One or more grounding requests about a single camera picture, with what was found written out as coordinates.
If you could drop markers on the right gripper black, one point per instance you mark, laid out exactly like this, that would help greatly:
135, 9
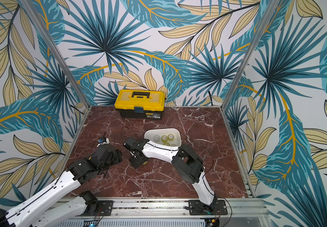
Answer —
133, 146

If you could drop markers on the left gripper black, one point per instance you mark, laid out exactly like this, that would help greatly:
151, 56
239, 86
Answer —
117, 157

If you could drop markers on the white plastic storage box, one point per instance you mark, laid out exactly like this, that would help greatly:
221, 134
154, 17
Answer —
160, 132

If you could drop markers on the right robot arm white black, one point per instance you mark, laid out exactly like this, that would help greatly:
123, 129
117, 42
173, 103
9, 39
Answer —
185, 160

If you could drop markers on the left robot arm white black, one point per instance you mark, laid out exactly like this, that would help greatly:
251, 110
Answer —
36, 211

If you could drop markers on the yellow black toolbox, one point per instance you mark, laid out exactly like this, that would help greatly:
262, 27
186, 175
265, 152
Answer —
140, 104

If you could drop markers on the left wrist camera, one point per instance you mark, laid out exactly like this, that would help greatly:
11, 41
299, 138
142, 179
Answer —
103, 140

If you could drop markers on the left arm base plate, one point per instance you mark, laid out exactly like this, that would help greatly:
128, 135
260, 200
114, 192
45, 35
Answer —
103, 208

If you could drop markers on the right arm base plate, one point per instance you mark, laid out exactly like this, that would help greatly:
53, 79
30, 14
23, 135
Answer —
197, 208

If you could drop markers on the aluminium front rail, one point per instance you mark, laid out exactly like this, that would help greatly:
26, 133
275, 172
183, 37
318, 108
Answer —
175, 207

